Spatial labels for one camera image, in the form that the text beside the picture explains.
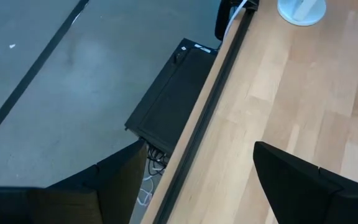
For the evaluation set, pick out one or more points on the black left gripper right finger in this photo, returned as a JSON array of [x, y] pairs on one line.
[[315, 199]]

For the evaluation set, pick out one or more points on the black equipment case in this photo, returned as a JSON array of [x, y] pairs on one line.
[[172, 99]]

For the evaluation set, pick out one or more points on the black corner clamp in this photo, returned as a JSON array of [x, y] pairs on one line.
[[221, 18]]

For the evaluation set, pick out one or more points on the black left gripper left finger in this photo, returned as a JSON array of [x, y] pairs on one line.
[[57, 205]]

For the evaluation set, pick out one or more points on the black table frame rail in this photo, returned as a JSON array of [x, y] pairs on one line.
[[199, 133]]

